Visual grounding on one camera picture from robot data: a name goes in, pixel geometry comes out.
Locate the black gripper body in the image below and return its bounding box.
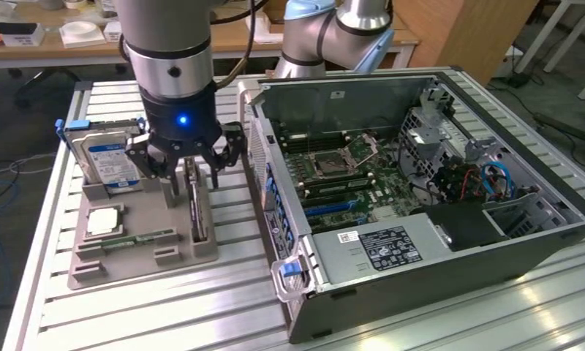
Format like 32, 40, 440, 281
140, 86, 224, 155

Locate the green graphics card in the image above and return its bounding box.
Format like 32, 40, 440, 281
184, 156, 211, 244

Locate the blue expansion slot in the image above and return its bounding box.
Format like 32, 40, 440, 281
304, 199, 359, 219

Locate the hard disk with blue caddy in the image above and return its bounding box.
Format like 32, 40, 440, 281
56, 116, 147, 195

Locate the silver CPU chip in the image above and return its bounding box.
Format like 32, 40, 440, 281
85, 208, 124, 237

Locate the CPU socket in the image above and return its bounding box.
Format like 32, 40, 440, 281
309, 148, 360, 177

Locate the green RAM stick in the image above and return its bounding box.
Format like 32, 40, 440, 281
100, 233, 160, 252

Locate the black RAM stick with label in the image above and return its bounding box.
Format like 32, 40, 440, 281
300, 177, 375, 195

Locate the small white box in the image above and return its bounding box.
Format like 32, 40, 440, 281
104, 21, 125, 43

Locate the metal socket cover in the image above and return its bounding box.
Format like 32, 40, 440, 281
344, 131, 380, 165

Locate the black office chair base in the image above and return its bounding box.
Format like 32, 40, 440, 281
8, 65, 85, 109

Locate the grey parts rack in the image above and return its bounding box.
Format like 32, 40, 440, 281
67, 171, 220, 292

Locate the white foam box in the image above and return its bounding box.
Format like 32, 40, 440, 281
245, 3, 293, 43

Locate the white square foam tray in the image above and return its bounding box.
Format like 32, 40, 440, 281
59, 20, 107, 49

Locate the green motherboard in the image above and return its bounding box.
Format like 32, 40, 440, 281
272, 124, 435, 235

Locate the wooden desk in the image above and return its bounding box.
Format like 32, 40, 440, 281
0, 0, 420, 71

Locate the grey power supply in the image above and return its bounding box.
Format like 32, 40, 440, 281
311, 214, 451, 287

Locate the white box with black label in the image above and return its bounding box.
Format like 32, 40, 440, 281
0, 22, 48, 47

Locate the black open PC case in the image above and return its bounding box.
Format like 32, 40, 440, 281
237, 71, 585, 344

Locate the wooden cabinet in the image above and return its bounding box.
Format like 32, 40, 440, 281
409, 0, 543, 86

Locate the metal disk bay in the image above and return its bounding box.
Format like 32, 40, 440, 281
481, 186, 567, 241

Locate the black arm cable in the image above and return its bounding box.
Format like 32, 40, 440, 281
209, 0, 271, 91

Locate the white floor cable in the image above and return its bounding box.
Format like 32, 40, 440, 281
0, 150, 56, 175

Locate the red disk wire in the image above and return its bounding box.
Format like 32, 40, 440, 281
456, 166, 484, 198

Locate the blue disk wire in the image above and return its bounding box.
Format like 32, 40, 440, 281
480, 160, 519, 203

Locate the white table frame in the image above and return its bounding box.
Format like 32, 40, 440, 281
515, 0, 585, 100

